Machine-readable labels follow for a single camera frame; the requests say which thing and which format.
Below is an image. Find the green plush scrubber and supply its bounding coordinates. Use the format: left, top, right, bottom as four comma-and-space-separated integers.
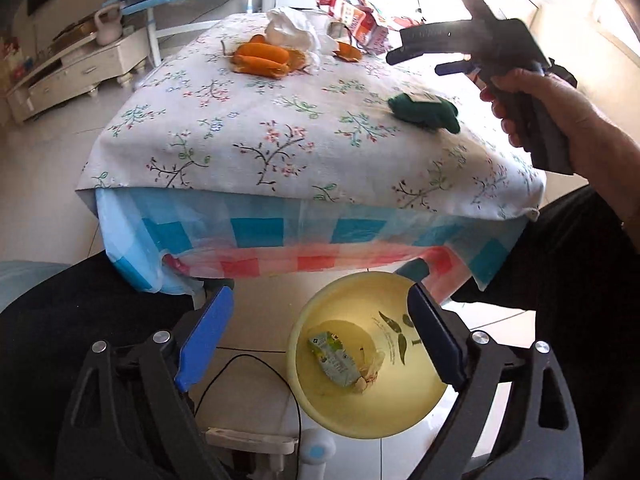
387, 93, 461, 134

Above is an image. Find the light blue carton wrapper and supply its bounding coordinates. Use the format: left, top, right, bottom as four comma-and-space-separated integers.
307, 332, 361, 388

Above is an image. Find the orange white snack bag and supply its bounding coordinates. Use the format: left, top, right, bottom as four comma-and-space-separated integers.
316, 0, 388, 55

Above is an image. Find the white tissue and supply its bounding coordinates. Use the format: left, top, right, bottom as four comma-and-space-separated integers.
265, 6, 338, 70

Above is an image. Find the yellow plastic trash bin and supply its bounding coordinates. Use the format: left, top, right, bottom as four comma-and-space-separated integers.
286, 271, 446, 440

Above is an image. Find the person's right hand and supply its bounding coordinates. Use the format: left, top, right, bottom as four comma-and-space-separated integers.
491, 68, 639, 200

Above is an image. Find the white power strip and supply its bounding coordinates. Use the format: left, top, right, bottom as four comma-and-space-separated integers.
204, 427, 297, 455

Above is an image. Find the floral white tablecloth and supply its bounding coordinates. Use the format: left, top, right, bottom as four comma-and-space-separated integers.
77, 14, 546, 220

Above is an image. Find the white tv cabinet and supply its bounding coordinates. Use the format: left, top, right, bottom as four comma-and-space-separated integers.
6, 28, 150, 124

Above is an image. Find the pink kettlebell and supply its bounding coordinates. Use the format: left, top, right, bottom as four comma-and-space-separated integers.
94, 3, 122, 47

